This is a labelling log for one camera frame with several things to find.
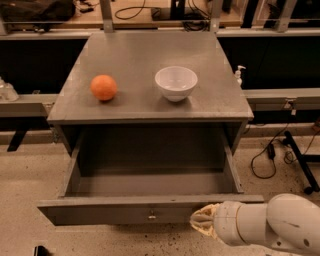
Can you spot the white pump bottle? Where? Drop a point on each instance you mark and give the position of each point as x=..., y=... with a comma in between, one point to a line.
x=238, y=74

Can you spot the black object at floor edge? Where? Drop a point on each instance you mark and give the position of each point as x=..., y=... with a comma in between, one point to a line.
x=41, y=251

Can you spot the black bag on bench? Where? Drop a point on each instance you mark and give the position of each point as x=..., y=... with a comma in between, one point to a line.
x=42, y=14

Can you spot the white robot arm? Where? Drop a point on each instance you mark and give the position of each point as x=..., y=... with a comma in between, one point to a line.
x=287, y=223

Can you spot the orange ball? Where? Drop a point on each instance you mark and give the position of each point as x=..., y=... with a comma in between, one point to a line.
x=103, y=87

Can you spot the padded gripper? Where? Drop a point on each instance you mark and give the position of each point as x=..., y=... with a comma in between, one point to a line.
x=226, y=220

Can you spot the black stand leg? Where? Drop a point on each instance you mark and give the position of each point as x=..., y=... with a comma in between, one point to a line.
x=304, y=160

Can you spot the grey top drawer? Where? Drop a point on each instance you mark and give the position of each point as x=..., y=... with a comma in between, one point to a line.
x=113, y=182

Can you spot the white ceramic bowl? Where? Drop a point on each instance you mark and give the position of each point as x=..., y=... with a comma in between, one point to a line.
x=176, y=83

